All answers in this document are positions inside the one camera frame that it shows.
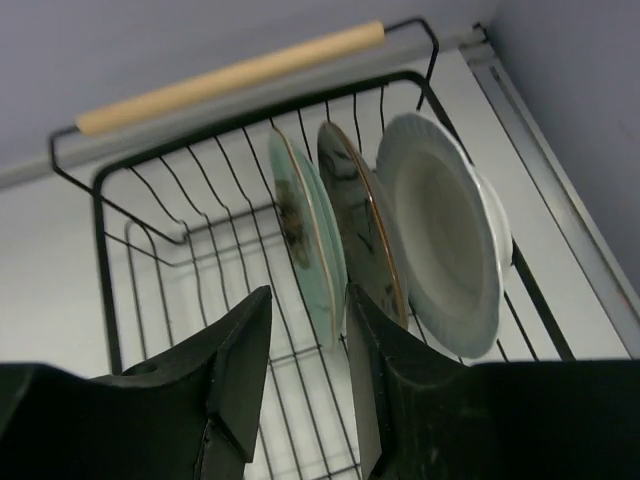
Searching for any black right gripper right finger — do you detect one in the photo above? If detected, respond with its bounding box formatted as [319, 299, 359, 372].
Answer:
[346, 284, 639, 479]

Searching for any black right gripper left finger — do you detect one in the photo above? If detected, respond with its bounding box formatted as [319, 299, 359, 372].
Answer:
[1, 286, 272, 479]

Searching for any dark green marbled plate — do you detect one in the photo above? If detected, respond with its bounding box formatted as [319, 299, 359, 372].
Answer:
[317, 121, 409, 329]

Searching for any light green plate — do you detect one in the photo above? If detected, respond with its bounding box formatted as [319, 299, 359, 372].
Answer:
[268, 127, 348, 348]

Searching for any pale blue-grey plate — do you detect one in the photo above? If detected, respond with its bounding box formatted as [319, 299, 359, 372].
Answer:
[376, 113, 513, 359]

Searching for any silver table edge rail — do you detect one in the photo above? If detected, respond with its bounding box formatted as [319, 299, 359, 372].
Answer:
[459, 22, 639, 359]

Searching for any black wire dish rack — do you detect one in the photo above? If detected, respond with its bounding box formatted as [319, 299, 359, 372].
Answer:
[48, 18, 576, 480]

